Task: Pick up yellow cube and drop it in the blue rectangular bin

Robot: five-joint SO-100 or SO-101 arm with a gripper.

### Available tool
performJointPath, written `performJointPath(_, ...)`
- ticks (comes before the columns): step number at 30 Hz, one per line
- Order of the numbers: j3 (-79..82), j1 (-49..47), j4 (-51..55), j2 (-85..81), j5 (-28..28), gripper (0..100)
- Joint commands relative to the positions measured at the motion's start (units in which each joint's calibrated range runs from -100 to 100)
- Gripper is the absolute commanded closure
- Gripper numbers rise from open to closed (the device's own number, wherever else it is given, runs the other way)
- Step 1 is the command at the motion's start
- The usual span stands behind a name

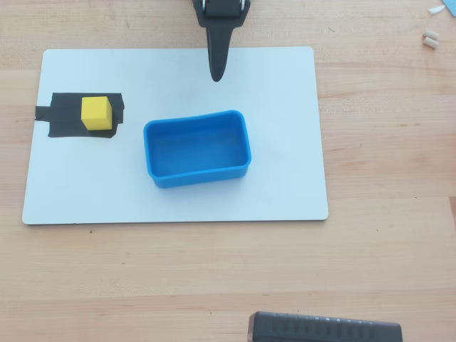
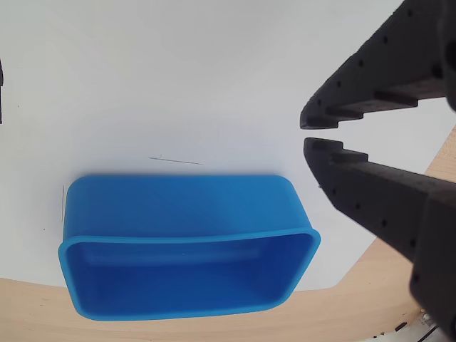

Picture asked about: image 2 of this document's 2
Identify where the blue rectangular plastic bin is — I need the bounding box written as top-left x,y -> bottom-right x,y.
57,173 -> 321,322

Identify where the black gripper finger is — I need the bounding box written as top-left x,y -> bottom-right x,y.
299,0 -> 456,130
303,137 -> 434,263

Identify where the white rectangular board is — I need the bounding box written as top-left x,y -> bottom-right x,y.
0,0 -> 456,296

